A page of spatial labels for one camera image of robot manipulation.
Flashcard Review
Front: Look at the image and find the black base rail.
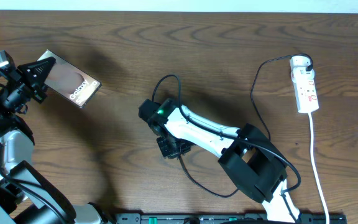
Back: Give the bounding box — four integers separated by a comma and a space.
114, 213, 347, 224

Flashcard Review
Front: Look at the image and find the white power strip cord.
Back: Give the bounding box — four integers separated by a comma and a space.
307, 112, 331, 224

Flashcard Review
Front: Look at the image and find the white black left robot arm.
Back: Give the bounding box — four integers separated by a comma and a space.
0, 50, 115, 223

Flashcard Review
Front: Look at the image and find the white charger adapter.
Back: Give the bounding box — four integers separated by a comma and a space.
290, 55, 313, 72

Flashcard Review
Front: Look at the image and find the white power strip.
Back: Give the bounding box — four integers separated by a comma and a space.
291, 67, 319, 114

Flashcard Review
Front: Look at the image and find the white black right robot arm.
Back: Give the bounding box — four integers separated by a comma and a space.
139, 99, 301, 223

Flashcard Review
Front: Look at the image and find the black charging cable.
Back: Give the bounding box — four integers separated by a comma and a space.
177, 53, 314, 199

